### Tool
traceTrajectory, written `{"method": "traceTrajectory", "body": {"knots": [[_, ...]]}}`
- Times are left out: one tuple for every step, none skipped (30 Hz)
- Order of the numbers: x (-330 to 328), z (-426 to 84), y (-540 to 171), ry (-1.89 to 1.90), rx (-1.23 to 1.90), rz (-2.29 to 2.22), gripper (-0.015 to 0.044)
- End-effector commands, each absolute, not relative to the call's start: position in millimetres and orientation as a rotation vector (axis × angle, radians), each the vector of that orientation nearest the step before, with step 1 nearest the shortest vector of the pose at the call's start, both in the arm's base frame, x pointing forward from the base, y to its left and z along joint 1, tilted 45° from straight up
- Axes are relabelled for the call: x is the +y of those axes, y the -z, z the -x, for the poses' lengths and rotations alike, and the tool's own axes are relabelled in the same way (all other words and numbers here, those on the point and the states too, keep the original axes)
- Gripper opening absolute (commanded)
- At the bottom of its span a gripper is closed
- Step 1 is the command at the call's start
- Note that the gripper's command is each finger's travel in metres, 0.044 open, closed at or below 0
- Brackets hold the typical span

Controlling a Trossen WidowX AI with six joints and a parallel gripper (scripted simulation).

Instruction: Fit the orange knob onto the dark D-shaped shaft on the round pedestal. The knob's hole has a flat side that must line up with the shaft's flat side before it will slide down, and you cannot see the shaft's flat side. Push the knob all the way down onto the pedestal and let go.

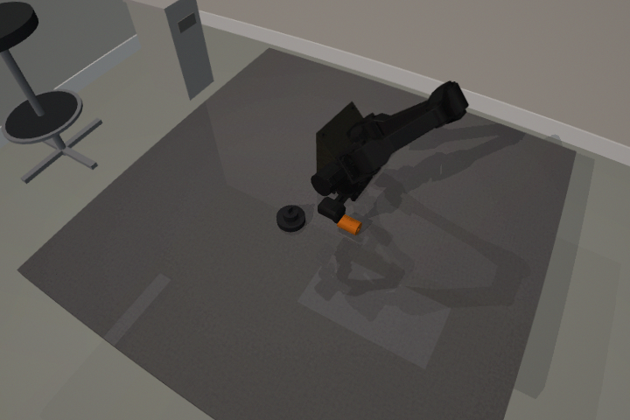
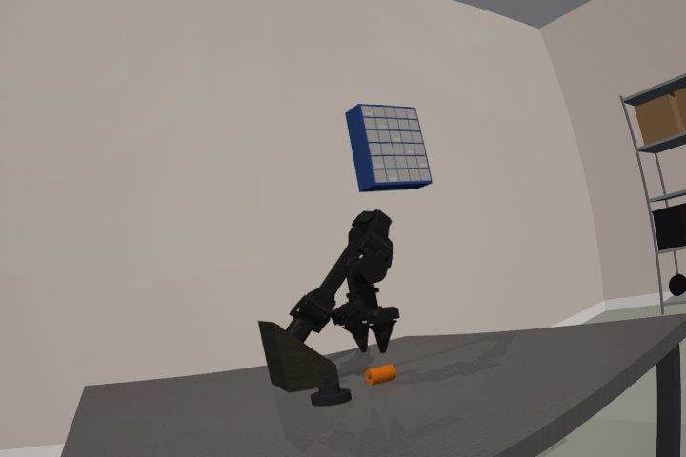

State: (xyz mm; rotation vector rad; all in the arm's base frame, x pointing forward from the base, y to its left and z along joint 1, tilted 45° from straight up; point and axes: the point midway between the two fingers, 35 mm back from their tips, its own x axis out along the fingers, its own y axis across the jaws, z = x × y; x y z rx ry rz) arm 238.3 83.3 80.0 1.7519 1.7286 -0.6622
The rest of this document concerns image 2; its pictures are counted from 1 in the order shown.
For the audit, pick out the orange tapered knob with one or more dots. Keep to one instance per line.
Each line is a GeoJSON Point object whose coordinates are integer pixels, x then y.
{"type": "Point", "coordinates": [378, 375]}

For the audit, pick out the dark round pedestal with short shaft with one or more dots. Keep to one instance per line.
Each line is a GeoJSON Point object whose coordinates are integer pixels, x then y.
{"type": "Point", "coordinates": [330, 394]}

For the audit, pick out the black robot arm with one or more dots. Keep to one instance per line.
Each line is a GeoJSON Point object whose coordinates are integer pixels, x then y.
{"type": "Point", "coordinates": [369, 236]}

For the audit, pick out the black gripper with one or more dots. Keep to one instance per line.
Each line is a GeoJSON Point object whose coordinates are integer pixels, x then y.
{"type": "Point", "coordinates": [382, 318]}

